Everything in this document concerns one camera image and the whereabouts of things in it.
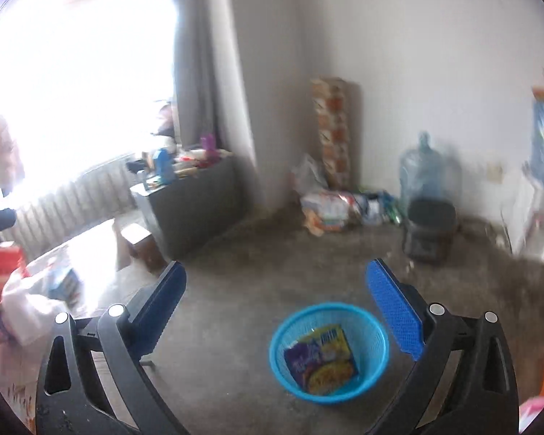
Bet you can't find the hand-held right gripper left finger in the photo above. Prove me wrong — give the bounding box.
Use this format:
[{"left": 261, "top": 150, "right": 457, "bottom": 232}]
[{"left": 35, "top": 260, "right": 191, "bottom": 435}]

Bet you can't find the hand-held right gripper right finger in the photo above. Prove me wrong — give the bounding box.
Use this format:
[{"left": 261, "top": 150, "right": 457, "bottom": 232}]
[{"left": 365, "top": 258, "right": 520, "bottom": 435}]

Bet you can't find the purple yellow noodle packet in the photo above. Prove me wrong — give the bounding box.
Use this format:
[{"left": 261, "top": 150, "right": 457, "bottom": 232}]
[{"left": 283, "top": 324, "right": 359, "bottom": 395}]

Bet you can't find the blue plastic mesh basket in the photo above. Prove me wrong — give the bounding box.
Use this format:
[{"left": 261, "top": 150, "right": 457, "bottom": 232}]
[{"left": 269, "top": 303, "right": 390, "bottom": 405}]

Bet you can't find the red white snack packet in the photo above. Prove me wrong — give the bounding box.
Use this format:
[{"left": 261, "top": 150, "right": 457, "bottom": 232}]
[{"left": 0, "top": 242, "right": 30, "bottom": 313}]

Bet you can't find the wooden stool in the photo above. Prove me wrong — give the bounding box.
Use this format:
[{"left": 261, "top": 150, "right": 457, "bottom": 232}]
[{"left": 113, "top": 222, "right": 168, "bottom": 273}]

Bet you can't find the black rice cooker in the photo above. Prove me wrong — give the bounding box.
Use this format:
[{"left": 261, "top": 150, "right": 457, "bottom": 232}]
[{"left": 401, "top": 199, "right": 458, "bottom": 264}]

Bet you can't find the blue white carton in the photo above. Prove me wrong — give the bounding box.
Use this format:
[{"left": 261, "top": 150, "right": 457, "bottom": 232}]
[{"left": 48, "top": 267, "right": 85, "bottom": 302}]

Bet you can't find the heap of bags and cans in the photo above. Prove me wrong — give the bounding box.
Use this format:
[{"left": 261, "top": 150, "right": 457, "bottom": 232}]
[{"left": 358, "top": 188, "right": 402, "bottom": 227}]

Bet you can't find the grey cabinet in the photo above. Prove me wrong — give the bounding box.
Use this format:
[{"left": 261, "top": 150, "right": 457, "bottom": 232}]
[{"left": 131, "top": 154, "right": 243, "bottom": 259}]

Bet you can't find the pile of flattened packaging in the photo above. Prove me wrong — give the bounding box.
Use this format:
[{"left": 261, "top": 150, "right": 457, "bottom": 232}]
[{"left": 301, "top": 190, "right": 359, "bottom": 236}]

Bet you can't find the clear water jug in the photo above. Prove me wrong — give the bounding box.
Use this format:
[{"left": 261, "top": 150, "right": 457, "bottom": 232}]
[{"left": 399, "top": 130, "right": 462, "bottom": 218}]

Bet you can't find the white radiator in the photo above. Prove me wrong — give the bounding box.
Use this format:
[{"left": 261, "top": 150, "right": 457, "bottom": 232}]
[{"left": 9, "top": 156, "right": 137, "bottom": 254}]

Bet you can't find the blue bottle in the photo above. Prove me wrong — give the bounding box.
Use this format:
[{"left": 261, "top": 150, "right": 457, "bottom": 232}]
[{"left": 156, "top": 149, "right": 175, "bottom": 184}]

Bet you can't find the floral tablecloth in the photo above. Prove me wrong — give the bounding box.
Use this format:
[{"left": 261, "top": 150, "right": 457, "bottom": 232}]
[{"left": 0, "top": 317, "right": 41, "bottom": 422}]

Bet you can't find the white water dispenser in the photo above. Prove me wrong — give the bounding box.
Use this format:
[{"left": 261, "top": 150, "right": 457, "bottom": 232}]
[{"left": 510, "top": 170, "right": 544, "bottom": 261}]

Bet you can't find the stack of brown cartons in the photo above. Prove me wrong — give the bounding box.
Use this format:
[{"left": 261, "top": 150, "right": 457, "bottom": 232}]
[{"left": 310, "top": 77, "right": 361, "bottom": 191}]

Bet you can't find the hanging pink garment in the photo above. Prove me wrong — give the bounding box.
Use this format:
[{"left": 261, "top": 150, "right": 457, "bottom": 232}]
[{"left": 0, "top": 106, "right": 25, "bottom": 198}]

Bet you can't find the grey curtain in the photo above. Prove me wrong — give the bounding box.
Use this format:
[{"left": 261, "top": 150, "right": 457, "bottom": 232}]
[{"left": 172, "top": 0, "right": 259, "bottom": 168}]

